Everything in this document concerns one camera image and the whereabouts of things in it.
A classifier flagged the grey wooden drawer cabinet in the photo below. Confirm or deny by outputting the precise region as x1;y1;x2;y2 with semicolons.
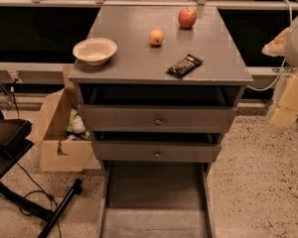
68;5;254;177

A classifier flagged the grey middle drawer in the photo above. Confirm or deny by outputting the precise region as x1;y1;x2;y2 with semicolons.
92;141;222;163

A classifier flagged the red apple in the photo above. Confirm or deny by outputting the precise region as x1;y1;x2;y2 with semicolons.
178;7;197;29

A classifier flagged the black chair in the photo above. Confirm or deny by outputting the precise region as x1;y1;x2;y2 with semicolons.
0;110;33;178

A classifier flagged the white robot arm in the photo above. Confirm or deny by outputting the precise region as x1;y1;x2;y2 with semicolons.
261;16;298;131

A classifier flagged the grey open bottom drawer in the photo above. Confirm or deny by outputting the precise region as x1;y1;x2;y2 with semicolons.
96;161;217;238

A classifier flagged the grey top drawer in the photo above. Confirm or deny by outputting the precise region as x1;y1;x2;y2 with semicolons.
78;105;236;133

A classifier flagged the black snack bar packet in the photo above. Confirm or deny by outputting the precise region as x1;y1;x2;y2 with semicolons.
168;54;204;77

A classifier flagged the black stand leg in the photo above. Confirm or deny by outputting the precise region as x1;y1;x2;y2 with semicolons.
38;179;82;238

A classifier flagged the white hanging cable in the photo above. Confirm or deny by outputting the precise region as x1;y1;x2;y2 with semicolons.
246;0;294;92

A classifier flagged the white bowl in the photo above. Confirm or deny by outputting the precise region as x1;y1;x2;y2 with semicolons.
73;38;117;65

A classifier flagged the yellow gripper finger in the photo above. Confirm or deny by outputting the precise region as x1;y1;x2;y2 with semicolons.
269;72;298;129
261;28;289;57

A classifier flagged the small orange fruit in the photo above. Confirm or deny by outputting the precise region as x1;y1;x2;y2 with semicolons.
149;29;164;47

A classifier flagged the green white plush toy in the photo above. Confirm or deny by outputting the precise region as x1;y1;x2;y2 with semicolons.
67;109;85;134

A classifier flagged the cardboard box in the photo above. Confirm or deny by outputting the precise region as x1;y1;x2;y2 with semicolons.
28;65;97;172

